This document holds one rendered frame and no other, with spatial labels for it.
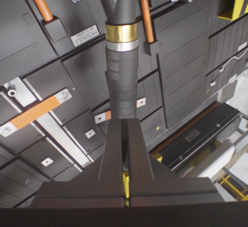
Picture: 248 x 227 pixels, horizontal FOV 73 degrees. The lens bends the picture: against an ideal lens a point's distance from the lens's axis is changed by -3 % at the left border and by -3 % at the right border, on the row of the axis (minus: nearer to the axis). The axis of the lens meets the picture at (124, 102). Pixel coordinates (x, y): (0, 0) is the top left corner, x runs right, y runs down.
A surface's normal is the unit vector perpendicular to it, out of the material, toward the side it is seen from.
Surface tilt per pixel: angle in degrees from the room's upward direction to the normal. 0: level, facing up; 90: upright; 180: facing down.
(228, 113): 90
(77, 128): 0
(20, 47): 0
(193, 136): 90
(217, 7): 0
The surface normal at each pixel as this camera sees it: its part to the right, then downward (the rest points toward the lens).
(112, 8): 0.01, 0.66
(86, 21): 0.52, 0.51
